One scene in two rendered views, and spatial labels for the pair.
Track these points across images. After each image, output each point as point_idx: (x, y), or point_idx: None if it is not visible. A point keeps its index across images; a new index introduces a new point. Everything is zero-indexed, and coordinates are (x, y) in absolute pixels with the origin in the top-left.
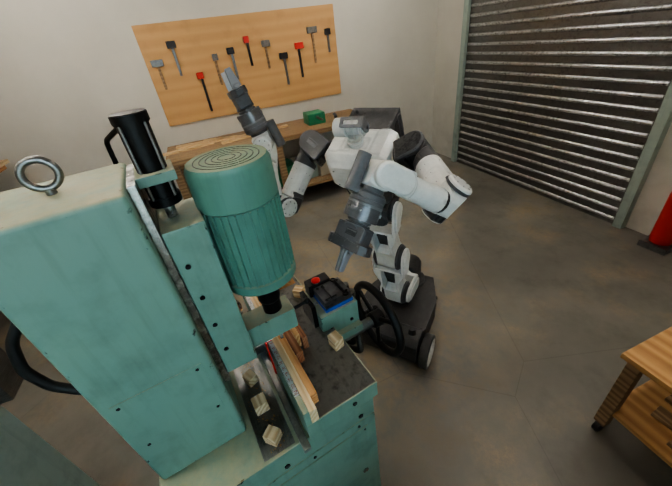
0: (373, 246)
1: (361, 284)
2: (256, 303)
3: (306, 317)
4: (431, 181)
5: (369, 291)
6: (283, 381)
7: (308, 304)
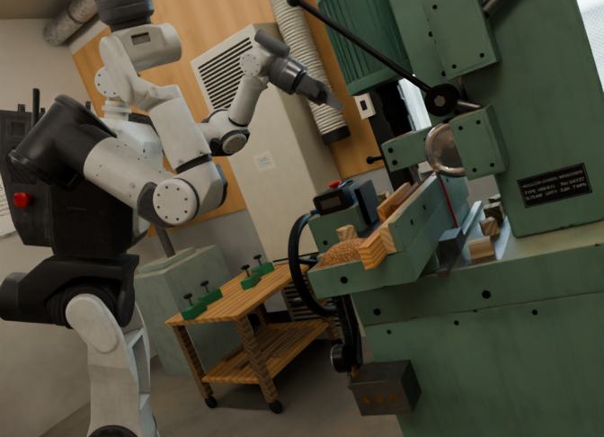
0: (138, 390)
1: (297, 229)
2: (406, 202)
3: (377, 222)
4: (202, 128)
5: (306, 221)
6: (456, 201)
7: (368, 181)
